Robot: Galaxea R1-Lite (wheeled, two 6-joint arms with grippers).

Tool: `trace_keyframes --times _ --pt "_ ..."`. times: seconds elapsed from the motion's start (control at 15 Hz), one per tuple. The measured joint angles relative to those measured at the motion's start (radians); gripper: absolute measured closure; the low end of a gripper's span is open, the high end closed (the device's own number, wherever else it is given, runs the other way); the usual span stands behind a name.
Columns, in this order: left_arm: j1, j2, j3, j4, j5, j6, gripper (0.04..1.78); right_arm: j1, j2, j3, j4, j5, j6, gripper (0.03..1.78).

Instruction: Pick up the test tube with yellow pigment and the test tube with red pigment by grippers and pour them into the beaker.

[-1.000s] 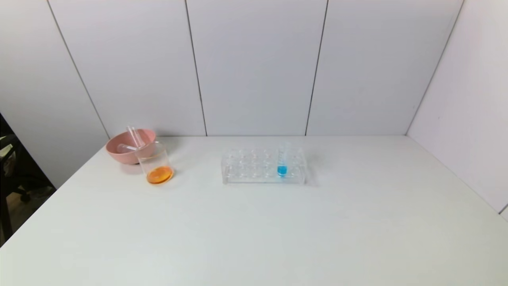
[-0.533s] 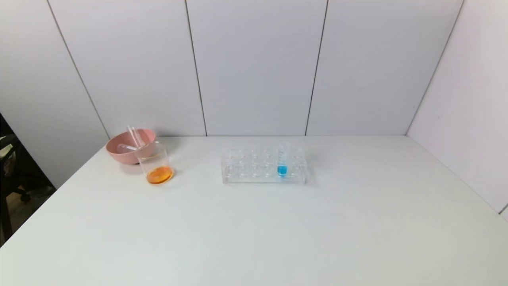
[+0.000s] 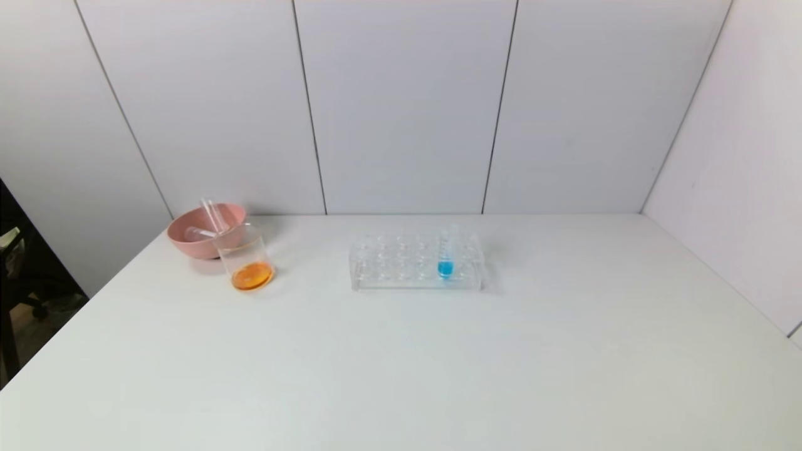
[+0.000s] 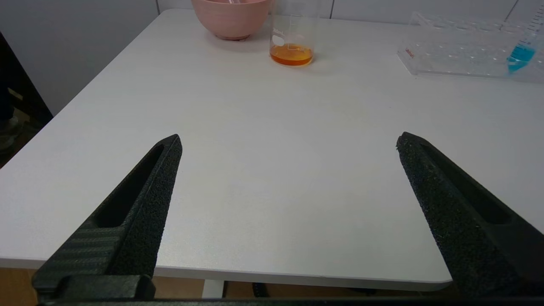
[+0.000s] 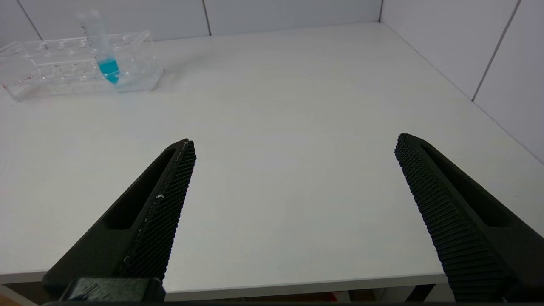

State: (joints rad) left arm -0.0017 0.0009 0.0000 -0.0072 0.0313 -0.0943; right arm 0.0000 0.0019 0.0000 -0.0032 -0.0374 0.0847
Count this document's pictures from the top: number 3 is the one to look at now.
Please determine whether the test tube with yellow pigment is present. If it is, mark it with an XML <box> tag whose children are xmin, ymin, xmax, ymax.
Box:
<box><xmin>200</xmin><ymin>198</ymin><xmax>229</xmax><ymax>234</ymax></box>

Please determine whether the clear plastic test tube rack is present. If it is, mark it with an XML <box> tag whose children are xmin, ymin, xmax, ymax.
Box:
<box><xmin>349</xmin><ymin>231</ymin><xmax>484</xmax><ymax>293</ymax></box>

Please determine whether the test tube with blue pigment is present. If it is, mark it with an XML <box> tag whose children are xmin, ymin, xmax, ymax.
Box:
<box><xmin>437</xmin><ymin>221</ymin><xmax>461</xmax><ymax>281</ymax></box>

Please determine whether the clear glass beaker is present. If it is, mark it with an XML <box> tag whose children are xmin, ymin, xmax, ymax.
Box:
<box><xmin>213</xmin><ymin>224</ymin><xmax>275</xmax><ymax>292</ymax></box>

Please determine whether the pink bowl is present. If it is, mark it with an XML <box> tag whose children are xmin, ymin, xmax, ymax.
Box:
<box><xmin>167</xmin><ymin>203</ymin><xmax>247</xmax><ymax>260</ymax></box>

